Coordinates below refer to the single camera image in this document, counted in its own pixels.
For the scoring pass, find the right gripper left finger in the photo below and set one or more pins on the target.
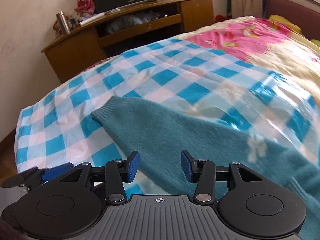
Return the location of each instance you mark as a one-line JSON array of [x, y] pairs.
[[112, 176]]

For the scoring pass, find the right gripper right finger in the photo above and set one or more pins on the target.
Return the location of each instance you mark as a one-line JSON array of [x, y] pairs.
[[205, 174]]

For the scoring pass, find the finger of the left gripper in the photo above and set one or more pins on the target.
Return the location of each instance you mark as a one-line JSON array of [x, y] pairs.
[[35, 177]]

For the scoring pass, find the teal knit sweater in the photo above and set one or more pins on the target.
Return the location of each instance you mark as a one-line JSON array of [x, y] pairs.
[[160, 134]]

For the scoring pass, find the blue checkered plastic sheet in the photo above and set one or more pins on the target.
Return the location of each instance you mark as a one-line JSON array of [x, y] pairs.
[[201, 82]]

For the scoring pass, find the wooden TV cabinet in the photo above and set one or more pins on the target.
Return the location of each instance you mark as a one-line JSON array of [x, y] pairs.
[[73, 53]]

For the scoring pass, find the floral pink cream quilt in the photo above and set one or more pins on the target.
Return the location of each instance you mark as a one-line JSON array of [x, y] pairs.
[[268, 44]]

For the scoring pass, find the yellow green pillow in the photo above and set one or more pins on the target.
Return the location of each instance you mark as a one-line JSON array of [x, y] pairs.
[[284, 21]]

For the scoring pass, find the maroon bed headboard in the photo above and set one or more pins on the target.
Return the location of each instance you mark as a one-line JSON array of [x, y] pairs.
[[303, 13]]

